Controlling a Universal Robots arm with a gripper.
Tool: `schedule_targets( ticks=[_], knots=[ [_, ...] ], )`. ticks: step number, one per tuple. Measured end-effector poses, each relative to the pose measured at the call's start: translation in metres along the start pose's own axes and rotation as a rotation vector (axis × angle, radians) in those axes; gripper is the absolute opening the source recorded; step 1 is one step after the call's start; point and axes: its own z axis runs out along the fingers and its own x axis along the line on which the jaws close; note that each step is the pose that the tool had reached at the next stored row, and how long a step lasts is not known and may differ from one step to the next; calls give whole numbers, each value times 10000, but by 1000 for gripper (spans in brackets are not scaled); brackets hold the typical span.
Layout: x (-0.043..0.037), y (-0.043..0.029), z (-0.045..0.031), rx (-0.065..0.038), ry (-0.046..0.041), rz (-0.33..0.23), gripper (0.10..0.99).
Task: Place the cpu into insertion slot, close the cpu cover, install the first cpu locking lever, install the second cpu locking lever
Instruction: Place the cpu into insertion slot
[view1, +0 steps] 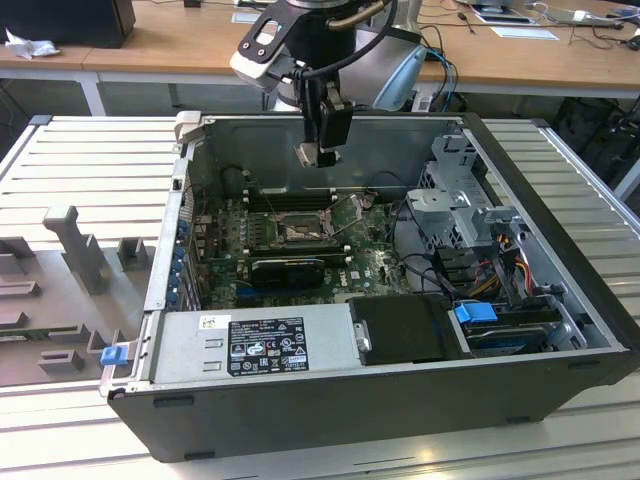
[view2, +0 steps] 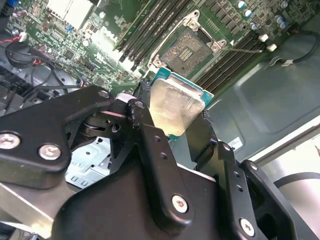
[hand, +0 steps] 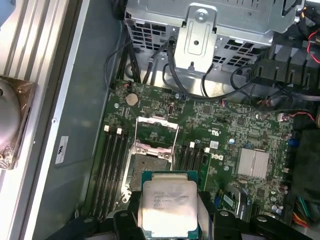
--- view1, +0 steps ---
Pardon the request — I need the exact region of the black box on desk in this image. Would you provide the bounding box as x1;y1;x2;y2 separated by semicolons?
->
0;0;136;50

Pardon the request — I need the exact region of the hard disk in blue carrier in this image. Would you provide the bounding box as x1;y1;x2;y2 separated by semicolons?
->
452;299;564;359

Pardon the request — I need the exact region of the CPU socket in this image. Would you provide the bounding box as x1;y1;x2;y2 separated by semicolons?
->
272;212;334;246

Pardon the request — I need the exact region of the silver power supply unit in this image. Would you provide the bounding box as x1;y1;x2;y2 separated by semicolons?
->
144;302;361;384

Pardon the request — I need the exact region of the grey parts rack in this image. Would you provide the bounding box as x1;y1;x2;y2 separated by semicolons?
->
0;204;156;389

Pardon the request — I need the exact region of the crumpled white paper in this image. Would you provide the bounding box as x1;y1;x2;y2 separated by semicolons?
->
4;27;61;61

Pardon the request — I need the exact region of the silver metal drive cage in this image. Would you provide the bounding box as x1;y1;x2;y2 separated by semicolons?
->
404;132;531;251

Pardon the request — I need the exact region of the white paper sheet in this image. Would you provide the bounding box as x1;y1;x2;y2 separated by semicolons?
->
490;25;560;42

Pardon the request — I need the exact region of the metal socket cover frame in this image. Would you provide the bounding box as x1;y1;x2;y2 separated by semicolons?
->
324;191;365;229

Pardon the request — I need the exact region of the silver-topped CPU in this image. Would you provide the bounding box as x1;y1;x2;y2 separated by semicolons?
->
293;141;321;167

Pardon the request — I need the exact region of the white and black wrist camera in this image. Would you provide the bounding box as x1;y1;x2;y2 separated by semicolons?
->
228;8;307;94

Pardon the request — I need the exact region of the black plastic shroud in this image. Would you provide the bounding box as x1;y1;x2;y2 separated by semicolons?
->
347;293;474;366

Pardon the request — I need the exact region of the dark grey cable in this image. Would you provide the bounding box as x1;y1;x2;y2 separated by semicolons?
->
391;199;451;294

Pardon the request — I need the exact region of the wooden desk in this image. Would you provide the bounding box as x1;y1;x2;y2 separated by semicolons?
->
0;0;640;101

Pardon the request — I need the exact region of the black graphics card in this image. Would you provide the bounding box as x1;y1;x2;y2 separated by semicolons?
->
248;257;325;292

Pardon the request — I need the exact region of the green motherboard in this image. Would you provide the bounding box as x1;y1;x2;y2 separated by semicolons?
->
192;192;431;309

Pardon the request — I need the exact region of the black cable with brass sleeve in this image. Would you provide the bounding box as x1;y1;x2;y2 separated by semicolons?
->
294;0;401;81

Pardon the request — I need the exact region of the black and silver PC case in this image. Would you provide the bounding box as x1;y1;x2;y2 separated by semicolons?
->
99;110;640;464

